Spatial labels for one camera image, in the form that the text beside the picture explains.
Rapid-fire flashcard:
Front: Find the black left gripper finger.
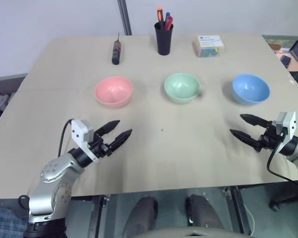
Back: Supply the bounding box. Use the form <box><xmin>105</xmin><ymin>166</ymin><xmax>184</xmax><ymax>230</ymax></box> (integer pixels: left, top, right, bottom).
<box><xmin>95</xmin><ymin>120</ymin><xmax>121</xmax><ymax>137</ymax></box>
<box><xmin>108</xmin><ymin>128</ymin><xmax>133</xmax><ymax>152</ymax></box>

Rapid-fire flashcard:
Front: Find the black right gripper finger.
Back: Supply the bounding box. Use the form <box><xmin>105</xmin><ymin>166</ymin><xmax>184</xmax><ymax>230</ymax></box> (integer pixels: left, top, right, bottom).
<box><xmin>229</xmin><ymin>129</ymin><xmax>261</xmax><ymax>149</ymax></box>
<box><xmin>239</xmin><ymin>114</ymin><xmax>273</xmax><ymax>129</ymax></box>

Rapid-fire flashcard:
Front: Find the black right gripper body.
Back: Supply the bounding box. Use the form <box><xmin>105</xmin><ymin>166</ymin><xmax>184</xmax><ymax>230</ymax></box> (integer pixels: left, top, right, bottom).
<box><xmin>253</xmin><ymin>120</ymin><xmax>286</xmax><ymax>152</ymax></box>

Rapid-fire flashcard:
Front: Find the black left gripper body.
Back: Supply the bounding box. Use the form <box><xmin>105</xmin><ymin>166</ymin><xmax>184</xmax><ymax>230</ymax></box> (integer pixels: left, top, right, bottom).
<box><xmin>89</xmin><ymin>133</ymin><xmax>114</xmax><ymax>158</ymax></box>

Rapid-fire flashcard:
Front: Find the blue bowl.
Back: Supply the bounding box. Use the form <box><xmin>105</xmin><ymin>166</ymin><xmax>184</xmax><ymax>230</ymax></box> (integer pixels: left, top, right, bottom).
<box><xmin>232</xmin><ymin>73</ymin><xmax>271</xmax><ymax>106</ymax></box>

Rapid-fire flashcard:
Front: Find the pink bowl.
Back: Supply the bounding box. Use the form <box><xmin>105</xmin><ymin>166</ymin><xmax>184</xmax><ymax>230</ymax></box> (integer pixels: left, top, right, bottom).
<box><xmin>94</xmin><ymin>76</ymin><xmax>134</xmax><ymax>109</ymax></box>

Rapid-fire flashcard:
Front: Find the black office chair caster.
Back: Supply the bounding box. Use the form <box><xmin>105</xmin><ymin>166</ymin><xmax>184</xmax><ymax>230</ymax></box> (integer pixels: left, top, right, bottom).
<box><xmin>270</xmin><ymin>199</ymin><xmax>284</xmax><ymax>212</ymax></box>

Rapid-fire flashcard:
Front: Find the black electric screwdriver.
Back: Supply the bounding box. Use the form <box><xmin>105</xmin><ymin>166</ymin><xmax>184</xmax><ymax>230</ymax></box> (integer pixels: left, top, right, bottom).
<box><xmin>111</xmin><ymin>32</ymin><xmax>123</xmax><ymax>65</ymax></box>

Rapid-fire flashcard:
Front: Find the green bowl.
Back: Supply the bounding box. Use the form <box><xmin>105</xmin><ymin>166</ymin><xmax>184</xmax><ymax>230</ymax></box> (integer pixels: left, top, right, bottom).
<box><xmin>163</xmin><ymin>72</ymin><xmax>202</xmax><ymax>104</ymax></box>

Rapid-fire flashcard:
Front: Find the dark rounded left robot leg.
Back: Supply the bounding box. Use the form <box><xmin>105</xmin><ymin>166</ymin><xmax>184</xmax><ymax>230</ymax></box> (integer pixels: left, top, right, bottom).
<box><xmin>121</xmin><ymin>195</ymin><xmax>158</xmax><ymax>238</ymax></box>

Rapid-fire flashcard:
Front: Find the dark rounded robot leg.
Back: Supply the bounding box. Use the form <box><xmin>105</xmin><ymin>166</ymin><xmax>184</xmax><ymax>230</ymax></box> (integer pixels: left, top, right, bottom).
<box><xmin>185</xmin><ymin>194</ymin><xmax>225</xmax><ymax>230</ymax></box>
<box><xmin>121</xmin><ymin>195</ymin><xmax>158</xmax><ymax>238</ymax></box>

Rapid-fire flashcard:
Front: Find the clear box of pushpins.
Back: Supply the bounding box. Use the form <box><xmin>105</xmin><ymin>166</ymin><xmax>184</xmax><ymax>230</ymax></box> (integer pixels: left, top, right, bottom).
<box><xmin>192</xmin><ymin>35</ymin><xmax>225</xmax><ymax>59</ymax></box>

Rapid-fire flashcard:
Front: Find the dark rounded right robot leg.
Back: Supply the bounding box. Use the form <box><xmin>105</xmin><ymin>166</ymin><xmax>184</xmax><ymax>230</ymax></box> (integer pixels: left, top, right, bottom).
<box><xmin>185</xmin><ymin>194</ymin><xmax>225</xmax><ymax>230</ymax></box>

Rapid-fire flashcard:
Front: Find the black pen cup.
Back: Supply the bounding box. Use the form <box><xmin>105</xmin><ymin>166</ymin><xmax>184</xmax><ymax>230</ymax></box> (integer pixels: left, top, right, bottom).
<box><xmin>153</xmin><ymin>21</ymin><xmax>174</xmax><ymax>56</ymax></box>

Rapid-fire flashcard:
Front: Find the white power strip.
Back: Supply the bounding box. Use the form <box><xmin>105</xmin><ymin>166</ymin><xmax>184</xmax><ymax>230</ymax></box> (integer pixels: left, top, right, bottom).
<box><xmin>0</xmin><ymin>92</ymin><xmax>15</xmax><ymax>109</ymax></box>

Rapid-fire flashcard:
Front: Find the grey metal pole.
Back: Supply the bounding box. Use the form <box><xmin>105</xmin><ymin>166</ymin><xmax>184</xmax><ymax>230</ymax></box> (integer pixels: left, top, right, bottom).
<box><xmin>117</xmin><ymin>0</ymin><xmax>132</xmax><ymax>36</ymax></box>

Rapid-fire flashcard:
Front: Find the red marker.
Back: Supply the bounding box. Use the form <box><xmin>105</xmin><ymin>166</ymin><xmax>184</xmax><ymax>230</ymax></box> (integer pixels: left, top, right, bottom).
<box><xmin>164</xmin><ymin>16</ymin><xmax>174</xmax><ymax>31</ymax></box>

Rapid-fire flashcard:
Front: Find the blue plaid cloth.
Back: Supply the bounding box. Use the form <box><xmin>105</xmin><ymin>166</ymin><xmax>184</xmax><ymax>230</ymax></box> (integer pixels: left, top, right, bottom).
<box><xmin>0</xmin><ymin>203</ymin><xmax>28</xmax><ymax>238</ymax></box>

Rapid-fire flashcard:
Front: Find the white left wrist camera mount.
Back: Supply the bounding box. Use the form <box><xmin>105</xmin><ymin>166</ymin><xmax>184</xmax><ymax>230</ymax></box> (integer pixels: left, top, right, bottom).
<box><xmin>71</xmin><ymin>119</ymin><xmax>100</xmax><ymax>164</ymax></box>

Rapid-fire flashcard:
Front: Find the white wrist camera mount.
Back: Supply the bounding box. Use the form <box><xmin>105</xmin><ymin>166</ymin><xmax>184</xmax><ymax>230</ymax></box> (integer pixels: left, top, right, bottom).
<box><xmin>274</xmin><ymin>111</ymin><xmax>297</xmax><ymax>141</ymax></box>
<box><xmin>71</xmin><ymin>119</ymin><xmax>100</xmax><ymax>164</ymax></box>

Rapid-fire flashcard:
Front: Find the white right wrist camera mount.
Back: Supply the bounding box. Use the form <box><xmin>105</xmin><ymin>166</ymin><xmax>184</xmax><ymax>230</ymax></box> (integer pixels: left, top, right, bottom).
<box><xmin>274</xmin><ymin>111</ymin><xmax>297</xmax><ymax>141</ymax></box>

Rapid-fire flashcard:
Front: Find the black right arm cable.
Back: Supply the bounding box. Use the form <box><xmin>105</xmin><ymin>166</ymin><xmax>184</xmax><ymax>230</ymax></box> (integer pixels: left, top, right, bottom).
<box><xmin>267</xmin><ymin>133</ymin><xmax>298</xmax><ymax>185</ymax></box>

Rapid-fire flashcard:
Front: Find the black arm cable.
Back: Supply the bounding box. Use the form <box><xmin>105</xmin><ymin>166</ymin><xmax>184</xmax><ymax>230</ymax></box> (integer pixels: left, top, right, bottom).
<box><xmin>57</xmin><ymin>119</ymin><xmax>74</xmax><ymax>158</ymax></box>
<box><xmin>267</xmin><ymin>133</ymin><xmax>298</xmax><ymax>185</ymax></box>

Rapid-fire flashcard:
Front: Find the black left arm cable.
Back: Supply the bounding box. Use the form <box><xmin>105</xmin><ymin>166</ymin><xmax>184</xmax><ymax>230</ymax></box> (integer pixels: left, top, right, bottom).
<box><xmin>57</xmin><ymin>119</ymin><xmax>74</xmax><ymax>158</ymax></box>

